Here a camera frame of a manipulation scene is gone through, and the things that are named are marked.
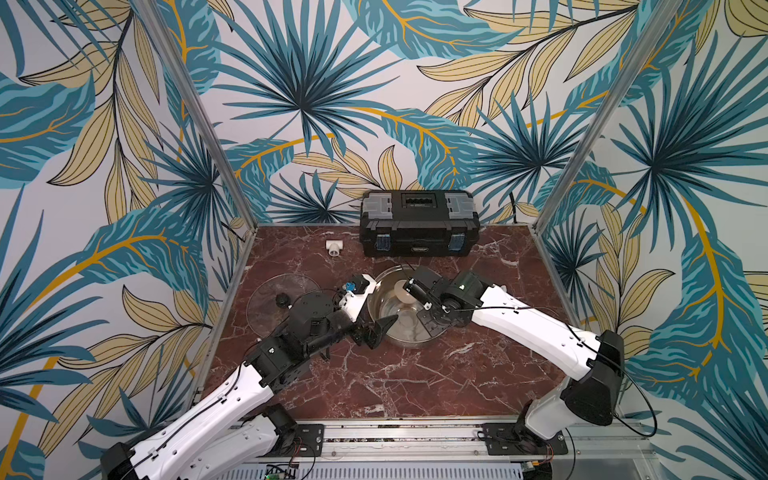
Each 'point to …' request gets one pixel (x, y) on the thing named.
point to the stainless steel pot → (407, 329)
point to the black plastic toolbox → (419, 223)
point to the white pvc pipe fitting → (334, 247)
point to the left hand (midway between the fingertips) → (381, 309)
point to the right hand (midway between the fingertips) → (434, 316)
